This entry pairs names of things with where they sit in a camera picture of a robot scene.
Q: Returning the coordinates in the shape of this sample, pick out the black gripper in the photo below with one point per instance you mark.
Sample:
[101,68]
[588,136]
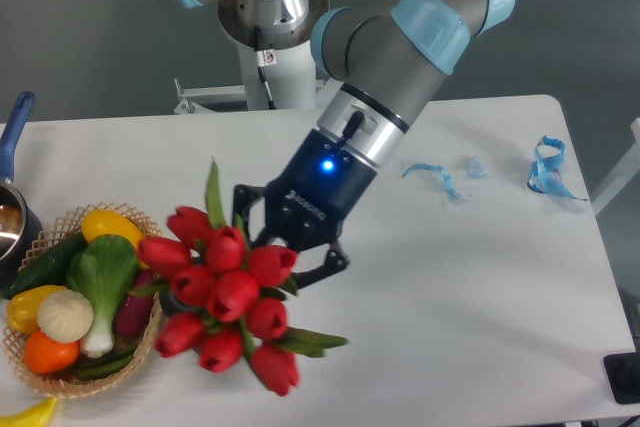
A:
[305,206]

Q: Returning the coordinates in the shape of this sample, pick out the red tulip bouquet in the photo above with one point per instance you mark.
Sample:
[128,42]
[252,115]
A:
[231,296]

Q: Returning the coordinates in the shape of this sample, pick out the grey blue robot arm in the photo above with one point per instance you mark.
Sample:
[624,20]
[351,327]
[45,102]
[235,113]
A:
[389,59]

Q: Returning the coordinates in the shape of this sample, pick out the dark grey ribbed vase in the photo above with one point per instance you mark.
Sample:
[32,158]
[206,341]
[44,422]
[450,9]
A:
[175,304]

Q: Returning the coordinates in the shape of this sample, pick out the blue ribbon strip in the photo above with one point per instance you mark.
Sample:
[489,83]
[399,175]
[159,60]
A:
[445,177]

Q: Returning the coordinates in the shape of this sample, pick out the purple sweet potato toy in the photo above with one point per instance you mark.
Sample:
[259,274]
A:
[134,313]

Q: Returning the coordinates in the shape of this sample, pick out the green bok choy toy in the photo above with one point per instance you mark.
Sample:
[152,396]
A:
[103,273]

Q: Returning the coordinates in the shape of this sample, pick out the small pale blue cap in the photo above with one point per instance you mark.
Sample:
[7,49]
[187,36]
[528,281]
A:
[476,168]

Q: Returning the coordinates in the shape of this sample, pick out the woven wicker basket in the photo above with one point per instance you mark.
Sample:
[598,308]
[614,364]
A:
[64,384]

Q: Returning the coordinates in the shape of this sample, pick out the green bean pod toy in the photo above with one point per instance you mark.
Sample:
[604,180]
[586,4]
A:
[105,366]

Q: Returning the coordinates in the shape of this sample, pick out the white steamed bun toy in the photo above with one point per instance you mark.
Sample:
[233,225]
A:
[65,316]

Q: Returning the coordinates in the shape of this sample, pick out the dark green cucumber toy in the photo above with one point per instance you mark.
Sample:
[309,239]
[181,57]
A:
[48,268]

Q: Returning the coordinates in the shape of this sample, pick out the blue ribbon tangle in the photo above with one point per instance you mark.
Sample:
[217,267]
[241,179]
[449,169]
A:
[544,175]

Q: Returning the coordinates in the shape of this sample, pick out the orange tangerine toy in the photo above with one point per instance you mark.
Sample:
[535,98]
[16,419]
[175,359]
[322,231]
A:
[43,355]

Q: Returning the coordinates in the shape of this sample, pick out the yellow bell pepper toy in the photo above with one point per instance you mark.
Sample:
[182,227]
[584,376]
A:
[23,308]

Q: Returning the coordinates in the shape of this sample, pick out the yellow banana toy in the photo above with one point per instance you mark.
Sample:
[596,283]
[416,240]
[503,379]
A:
[38,415]

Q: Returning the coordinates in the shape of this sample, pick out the black device at edge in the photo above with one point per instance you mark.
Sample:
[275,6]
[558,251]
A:
[623,376]

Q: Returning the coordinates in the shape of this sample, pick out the blue handled saucepan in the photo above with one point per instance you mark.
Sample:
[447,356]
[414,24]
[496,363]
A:
[19,224]

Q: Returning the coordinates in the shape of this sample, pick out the white frame at right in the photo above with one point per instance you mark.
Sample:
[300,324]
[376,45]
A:
[619,176]

